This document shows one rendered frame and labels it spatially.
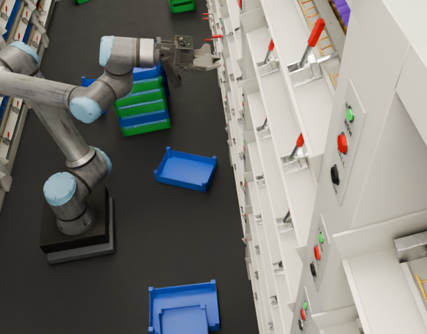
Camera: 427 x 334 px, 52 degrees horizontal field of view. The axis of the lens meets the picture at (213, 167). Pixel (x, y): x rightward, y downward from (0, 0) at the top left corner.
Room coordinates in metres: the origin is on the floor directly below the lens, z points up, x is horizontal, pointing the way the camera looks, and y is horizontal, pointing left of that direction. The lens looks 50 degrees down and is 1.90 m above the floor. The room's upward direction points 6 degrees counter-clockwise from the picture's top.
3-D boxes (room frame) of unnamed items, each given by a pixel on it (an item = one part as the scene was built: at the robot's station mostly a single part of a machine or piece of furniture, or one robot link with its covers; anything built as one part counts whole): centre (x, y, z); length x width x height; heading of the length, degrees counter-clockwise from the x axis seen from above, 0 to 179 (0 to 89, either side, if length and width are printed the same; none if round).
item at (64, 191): (1.27, 0.69, 0.32); 0.17 x 0.15 x 0.18; 145
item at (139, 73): (2.05, 0.39, 0.44); 0.30 x 0.20 x 0.08; 97
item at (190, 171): (1.59, 0.15, 0.04); 0.30 x 0.20 x 0.08; 67
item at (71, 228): (1.26, 0.70, 0.19); 0.19 x 0.19 x 0.10
